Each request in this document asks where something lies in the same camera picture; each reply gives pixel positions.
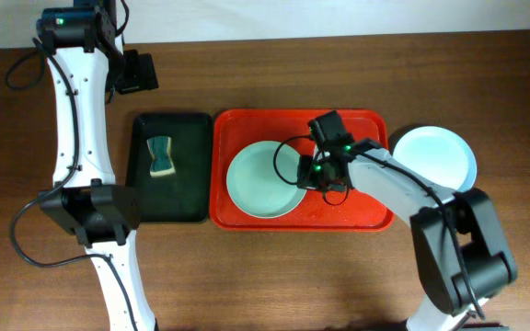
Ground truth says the mint green plate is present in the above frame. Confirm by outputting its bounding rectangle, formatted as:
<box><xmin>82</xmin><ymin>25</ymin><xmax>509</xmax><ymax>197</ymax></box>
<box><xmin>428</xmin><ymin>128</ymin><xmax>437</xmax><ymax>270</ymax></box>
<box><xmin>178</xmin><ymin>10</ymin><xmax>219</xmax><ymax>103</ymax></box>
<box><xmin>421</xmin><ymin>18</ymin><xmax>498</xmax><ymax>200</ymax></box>
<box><xmin>225</xmin><ymin>141</ymin><xmax>306</xmax><ymax>219</ymax></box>

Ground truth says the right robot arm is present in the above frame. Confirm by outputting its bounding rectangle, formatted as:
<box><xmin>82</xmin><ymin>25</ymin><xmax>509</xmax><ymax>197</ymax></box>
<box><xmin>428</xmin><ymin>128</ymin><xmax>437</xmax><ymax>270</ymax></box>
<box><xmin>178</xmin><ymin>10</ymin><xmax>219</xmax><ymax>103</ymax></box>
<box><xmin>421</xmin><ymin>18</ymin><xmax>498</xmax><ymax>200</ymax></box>
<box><xmin>297</xmin><ymin>139</ymin><xmax>518</xmax><ymax>330</ymax></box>

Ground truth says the light blue plate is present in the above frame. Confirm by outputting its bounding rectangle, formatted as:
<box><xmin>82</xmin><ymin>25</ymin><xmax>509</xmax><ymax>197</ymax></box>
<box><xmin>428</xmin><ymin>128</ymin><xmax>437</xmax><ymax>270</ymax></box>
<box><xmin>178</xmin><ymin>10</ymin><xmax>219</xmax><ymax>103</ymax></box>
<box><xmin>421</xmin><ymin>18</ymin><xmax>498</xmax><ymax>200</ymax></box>
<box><xmin>390</xmin><ymin>125</ymin><xmax>478</xmax><ymax>192</ymax></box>

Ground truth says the red plastic tray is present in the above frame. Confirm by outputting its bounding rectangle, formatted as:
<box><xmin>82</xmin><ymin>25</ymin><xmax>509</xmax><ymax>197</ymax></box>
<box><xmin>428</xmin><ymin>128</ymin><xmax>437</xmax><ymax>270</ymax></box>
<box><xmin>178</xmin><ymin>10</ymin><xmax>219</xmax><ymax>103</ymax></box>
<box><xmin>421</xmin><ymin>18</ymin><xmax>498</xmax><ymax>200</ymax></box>
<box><xmin>209</xmin><ymin>108</ymin><xmax>394</xmax><ymax>233</ymax></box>

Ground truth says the green and yellow sponge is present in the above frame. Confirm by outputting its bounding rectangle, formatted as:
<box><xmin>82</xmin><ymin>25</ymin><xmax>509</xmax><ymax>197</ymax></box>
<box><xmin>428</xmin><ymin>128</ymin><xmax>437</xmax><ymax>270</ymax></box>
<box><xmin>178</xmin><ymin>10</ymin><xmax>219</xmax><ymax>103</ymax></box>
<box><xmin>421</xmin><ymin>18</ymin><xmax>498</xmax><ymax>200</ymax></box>
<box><xmin>146</xmin><ymin>136</ymin><xmax>176</xmax><ymax>178</ymax></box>

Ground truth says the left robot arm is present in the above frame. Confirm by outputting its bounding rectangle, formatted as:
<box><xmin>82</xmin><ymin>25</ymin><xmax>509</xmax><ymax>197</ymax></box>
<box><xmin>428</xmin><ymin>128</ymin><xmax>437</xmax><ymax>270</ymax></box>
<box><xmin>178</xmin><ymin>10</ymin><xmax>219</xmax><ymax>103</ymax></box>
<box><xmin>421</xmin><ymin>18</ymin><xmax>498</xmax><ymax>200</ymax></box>
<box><xmin>36</xmin><ymin>1</ymin><xmax>158</xmax><ymax>330</ymax></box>

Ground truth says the black plastic tray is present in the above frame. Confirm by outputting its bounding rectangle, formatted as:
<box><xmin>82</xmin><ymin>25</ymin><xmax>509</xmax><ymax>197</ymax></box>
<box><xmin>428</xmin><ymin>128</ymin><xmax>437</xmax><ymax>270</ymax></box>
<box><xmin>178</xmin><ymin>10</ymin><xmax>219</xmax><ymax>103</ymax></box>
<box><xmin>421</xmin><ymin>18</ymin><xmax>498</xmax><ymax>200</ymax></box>
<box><xmin>126</xmin><ymin>113</ymin><xmax>213</xmax><ymax>223</ymax></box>

